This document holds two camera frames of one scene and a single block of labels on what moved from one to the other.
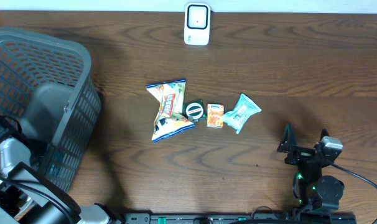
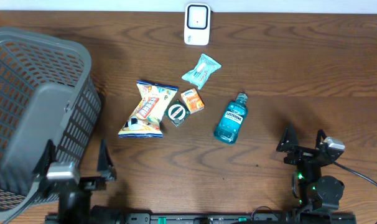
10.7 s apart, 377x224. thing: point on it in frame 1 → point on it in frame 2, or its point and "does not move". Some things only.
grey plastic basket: x=45 y=87 does not move
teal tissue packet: x=244 y=109 → x=206 y=66
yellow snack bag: x=170 y=119 → x=145 y=122
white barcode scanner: x=197 y=19 does not move
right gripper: x=301 y=154 does not move
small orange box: x=214 y=112 → x=193 y=100
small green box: x=194 y=111 → x=176 y=112
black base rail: x=240 y=218 does not move
